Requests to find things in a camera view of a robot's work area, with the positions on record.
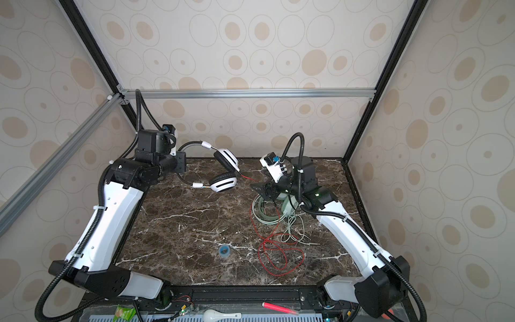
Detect pink marker pen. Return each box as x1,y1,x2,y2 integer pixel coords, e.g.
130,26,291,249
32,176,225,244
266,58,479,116
262,302,299,315

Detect white black headphones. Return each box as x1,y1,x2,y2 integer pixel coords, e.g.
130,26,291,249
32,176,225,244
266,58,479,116
176,140,240,193

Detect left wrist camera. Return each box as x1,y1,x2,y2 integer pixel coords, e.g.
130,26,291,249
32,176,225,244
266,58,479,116
162,124,177,156

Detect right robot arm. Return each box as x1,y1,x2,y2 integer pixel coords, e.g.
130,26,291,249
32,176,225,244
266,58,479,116
252,132,428,321

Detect mint green headphones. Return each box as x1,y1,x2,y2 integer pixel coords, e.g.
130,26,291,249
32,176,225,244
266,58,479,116
251,193,299,225

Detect horizontal aluminium rail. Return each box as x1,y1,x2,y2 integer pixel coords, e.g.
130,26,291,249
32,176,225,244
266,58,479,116
141,88,376,99

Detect red headphone cable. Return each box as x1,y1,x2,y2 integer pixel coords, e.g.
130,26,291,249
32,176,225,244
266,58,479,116
237,170,307,277

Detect small blue tape roll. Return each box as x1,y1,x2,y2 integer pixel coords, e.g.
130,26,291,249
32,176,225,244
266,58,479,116
219,244,231,258

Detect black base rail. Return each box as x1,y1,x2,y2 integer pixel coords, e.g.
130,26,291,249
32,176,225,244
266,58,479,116
80,284,403,313

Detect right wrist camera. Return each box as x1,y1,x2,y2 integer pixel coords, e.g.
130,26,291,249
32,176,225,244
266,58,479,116
260,152,286,183

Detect left diagonal aluminium rail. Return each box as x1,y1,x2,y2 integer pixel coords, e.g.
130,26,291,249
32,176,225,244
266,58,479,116
1,93,122,235

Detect green snack packet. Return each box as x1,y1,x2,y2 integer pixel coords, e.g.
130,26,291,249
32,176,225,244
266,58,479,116
113,305,136,322

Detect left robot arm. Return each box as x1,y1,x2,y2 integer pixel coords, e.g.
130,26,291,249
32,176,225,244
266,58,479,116
34,90,186,321

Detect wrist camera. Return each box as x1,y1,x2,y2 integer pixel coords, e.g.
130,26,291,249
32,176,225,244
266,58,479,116
162,124,177,156
260,152,286,183

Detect white plastic spoon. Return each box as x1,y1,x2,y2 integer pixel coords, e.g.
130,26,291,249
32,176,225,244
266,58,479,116
203,309,242,322

